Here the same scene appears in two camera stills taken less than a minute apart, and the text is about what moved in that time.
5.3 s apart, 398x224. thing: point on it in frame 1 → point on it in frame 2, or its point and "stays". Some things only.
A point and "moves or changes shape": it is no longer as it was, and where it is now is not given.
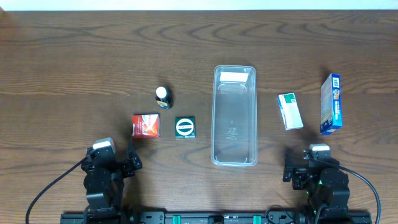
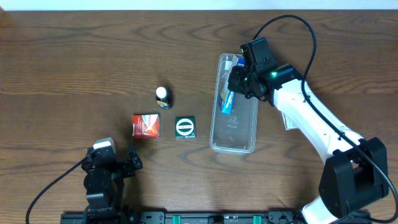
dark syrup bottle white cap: [164, 98] stays
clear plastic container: [234, 134] moves or changes shape
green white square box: [185, 127] stays
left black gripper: [130, 163] stays
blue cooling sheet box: [331, 106] → [226, 96]
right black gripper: [292, 173] → [237, 78]
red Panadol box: [145, 126] stays
